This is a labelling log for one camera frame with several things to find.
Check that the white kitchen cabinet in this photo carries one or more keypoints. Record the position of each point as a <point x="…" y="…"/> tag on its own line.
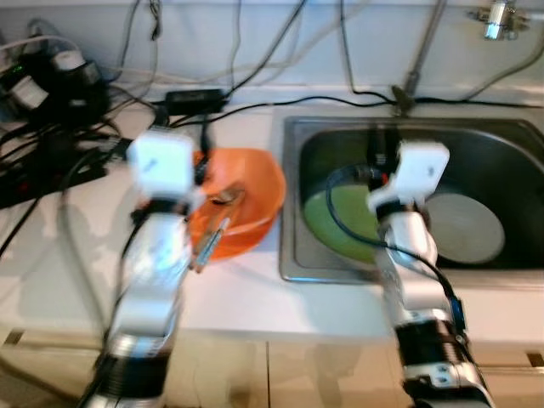
<point x="255" y="374"/>

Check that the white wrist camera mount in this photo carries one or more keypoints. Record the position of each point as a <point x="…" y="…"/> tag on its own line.
<point x="161" y="161"/>
<point x="421" y="170"/>

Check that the black power strip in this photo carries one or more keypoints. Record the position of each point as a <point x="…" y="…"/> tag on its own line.
<point x="51" y="174"/>

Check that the chrome faucet diverter valve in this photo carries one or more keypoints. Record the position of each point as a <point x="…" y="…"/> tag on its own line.
<point x="497" y="19"/>

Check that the stainless steel sink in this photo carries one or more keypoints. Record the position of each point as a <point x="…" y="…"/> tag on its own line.
<point x="501" y="161"/>

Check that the black power adapter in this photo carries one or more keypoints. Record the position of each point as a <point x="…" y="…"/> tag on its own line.
<point x="195" y="100"/>

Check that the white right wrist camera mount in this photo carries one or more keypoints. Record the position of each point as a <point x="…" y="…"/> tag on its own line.
<point x="421" y="170"/>

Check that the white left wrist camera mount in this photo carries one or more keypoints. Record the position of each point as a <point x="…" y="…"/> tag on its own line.
<point x="161" y="161"/>

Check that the orange plastic bowl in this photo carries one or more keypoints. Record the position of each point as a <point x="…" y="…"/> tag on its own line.
<point x="251" y="183"/>

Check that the silver metal fork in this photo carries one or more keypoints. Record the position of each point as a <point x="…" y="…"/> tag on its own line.
<point x="212" y="242"/>

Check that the black charger with white labels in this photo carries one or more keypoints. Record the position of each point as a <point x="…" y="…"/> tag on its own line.
<point x="59" y="85"/>

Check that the chrome faucet pipe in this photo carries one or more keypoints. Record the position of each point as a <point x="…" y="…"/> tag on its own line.
<point x="421" y="51"/>

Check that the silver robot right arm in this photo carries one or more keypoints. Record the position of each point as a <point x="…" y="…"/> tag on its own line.
<point x="416" y="280"/>

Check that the green plate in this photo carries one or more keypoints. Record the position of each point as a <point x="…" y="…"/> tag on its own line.
<point x="348" y="208"/>

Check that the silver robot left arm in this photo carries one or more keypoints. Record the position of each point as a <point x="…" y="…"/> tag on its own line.
<point x="144" y="289"/>

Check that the white plate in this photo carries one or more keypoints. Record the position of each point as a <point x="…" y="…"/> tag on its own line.
<point x="467" y="229"/>

